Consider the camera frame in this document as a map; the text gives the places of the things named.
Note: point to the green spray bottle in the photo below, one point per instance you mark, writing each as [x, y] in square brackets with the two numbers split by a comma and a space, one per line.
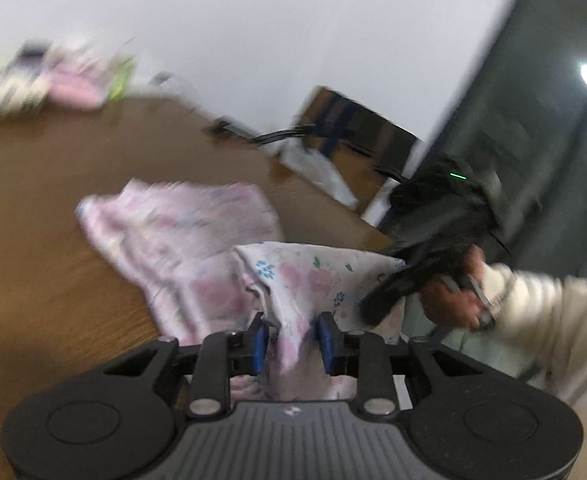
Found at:
[122, 80]

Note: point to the small electronic box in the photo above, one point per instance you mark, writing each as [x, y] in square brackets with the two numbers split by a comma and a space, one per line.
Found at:
[32, 56]

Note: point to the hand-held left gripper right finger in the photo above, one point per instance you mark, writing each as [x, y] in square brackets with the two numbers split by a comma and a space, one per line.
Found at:
[324, 347]

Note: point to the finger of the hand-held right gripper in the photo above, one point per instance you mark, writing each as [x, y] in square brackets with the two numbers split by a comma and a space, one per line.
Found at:
[398, 290]

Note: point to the person's right hand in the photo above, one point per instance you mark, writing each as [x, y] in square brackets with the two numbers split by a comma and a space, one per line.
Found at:
[453, 305]

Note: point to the dark glass door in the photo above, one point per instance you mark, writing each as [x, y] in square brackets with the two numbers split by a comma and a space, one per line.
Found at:
[538, 110]

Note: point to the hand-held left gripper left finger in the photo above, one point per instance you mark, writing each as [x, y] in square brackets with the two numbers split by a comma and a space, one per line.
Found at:
[259, 347]

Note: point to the person's right forearm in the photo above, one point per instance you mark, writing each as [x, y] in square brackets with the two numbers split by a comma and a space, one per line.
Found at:
[548, 320]

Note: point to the folded pink floral cloth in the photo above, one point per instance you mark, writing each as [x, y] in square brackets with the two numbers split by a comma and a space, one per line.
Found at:
[76, 90]

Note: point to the pink floral ruffled dress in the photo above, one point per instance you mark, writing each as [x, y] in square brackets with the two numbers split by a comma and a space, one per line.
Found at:
[183, 240]

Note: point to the white plastic bag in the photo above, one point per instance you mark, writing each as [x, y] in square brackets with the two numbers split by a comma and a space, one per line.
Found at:
[318, 170]

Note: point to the folded cream green-flowered cloth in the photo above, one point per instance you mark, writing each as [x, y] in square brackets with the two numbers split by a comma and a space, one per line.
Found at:
[3, 91]

